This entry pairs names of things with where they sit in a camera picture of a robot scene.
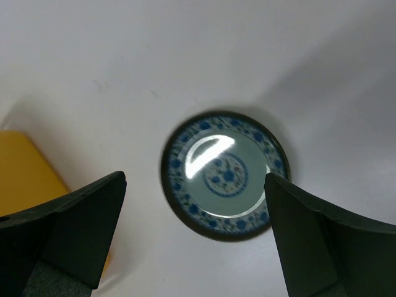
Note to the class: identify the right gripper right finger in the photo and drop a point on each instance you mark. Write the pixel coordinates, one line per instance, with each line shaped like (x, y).
(326, 250)

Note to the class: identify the blue patterned plate right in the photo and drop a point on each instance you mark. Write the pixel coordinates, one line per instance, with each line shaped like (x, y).
(213, 170)

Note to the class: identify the yellow plastic bin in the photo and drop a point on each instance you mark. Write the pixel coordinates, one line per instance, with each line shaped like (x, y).
(27, 178)

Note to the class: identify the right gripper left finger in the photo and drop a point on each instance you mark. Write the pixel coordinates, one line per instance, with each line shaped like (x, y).
(59, 248)

